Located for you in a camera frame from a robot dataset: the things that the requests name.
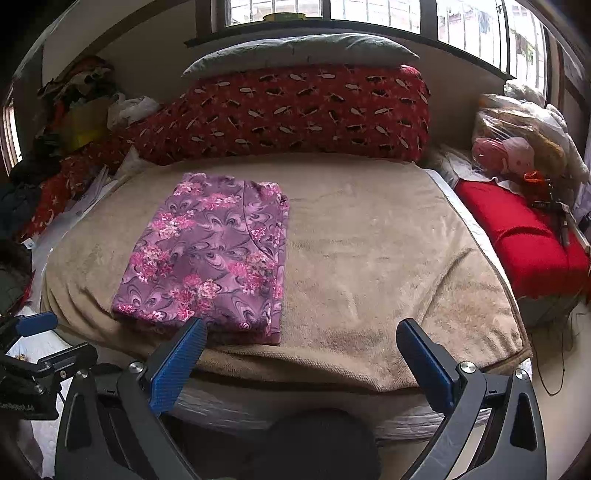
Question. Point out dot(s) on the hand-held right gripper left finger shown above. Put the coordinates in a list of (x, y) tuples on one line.
[(178, 364)]

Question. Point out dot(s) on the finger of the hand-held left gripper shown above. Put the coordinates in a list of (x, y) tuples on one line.
[(37, 323), (69, 357)]

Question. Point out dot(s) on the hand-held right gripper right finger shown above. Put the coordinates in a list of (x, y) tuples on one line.
[(425, 364)]

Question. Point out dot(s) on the purple floral garment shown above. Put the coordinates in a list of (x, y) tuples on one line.
[(207, 249)]

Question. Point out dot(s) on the pile of mixed clothes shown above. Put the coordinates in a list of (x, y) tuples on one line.
[(78, 78)]

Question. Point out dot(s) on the clear plastic bag of clothes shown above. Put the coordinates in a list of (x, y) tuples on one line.
[(531, 120)]

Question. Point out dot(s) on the beige fleece blanket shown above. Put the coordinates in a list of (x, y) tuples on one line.
[(369, 258)]

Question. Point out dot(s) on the plain red cloth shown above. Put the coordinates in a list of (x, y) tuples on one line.
[(521, 240)]

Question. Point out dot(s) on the small side window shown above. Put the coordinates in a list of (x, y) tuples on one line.
[(9, 131)]

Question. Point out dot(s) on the black metal tool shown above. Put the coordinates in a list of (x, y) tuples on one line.
[(565, 221)]

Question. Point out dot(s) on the yellow cardboard box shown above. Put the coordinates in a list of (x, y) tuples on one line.
[(85, 127)]

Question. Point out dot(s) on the pink plush toy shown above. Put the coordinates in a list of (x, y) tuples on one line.
[(503, 154)]

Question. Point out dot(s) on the white plastic bag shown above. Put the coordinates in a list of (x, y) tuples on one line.
[(131, 108)]

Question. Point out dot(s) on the red patterned quilt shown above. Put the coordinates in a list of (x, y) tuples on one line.
[(300, 110)]

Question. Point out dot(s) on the grey pillow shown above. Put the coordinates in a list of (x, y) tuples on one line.
[(300, 48)]

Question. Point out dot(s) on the barred window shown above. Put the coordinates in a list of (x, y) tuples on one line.
[(369, 11)]

